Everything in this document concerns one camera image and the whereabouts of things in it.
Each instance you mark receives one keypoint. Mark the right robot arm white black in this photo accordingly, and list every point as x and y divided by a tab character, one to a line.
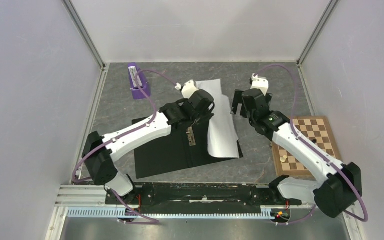
336	186

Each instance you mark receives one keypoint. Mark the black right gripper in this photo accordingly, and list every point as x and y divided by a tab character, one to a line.
238	99

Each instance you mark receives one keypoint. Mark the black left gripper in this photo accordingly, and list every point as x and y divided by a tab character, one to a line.
208	115

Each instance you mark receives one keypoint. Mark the wooden chessboard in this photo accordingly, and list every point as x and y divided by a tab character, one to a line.
310	148

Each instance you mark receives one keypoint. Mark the white paper sheets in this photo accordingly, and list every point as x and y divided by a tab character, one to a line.
222	136

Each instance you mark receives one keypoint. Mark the purple metronome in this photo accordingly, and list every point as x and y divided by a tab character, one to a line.
138	82

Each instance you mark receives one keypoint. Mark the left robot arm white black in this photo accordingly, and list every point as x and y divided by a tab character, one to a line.
102	151

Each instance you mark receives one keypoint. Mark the aluminium frame rail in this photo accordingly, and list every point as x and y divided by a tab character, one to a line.
101	202

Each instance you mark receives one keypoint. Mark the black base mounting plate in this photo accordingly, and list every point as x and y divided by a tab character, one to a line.
204	198

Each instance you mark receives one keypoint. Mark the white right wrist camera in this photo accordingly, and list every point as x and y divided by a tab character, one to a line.
259	83

